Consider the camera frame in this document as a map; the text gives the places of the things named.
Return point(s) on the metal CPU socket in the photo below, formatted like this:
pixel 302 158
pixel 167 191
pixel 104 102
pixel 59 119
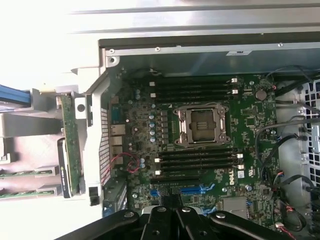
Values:
pixel 200 125

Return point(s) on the perforated metal disk bay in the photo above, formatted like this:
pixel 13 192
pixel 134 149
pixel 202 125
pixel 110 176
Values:
pixel 310 140

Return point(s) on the green RAM stick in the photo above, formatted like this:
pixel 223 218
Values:
pixel 22 173
pixel 22 193

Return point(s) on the blue expansion slot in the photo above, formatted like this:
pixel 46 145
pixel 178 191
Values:
pixel 207 211
pixel 192 190

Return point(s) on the open grey PC case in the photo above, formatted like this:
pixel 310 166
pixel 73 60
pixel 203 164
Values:
pixel 200 62

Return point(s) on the graphics card with black shroud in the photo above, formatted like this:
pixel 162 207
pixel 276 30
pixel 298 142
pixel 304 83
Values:
pixel 71 140

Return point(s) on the RAM slot with white latches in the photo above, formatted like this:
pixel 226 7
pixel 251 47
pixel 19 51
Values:
pixel 197 158
pixel 192 93
pixel 192 82
pixel 197 170

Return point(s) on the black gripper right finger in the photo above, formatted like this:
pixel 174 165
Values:
pixel 190 225

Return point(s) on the silver rear port block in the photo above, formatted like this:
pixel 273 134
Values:
pixel 117 130

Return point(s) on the blue flat part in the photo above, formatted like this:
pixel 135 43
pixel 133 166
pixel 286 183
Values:
pixel 13 96

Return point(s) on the white case label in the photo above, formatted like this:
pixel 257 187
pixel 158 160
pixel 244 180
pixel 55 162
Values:
pixel 238 52

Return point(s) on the black case latch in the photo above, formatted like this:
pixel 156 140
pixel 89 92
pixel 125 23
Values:
pixel 94 196

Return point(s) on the green Dell motherboard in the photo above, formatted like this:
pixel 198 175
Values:
pixel 250 140

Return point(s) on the silver chipset heatsink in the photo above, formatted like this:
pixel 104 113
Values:
pixel 234 206

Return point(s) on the grey parts rack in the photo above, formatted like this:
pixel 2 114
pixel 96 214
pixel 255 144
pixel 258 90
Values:
pixel 37 122

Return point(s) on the silver coin cell battery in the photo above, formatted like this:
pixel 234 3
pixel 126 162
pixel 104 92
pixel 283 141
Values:
pixel 261 95

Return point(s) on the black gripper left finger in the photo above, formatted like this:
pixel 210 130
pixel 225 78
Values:
pixel 160 225

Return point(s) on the black expansion slot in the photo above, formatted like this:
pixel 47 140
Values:
pixel 175 179

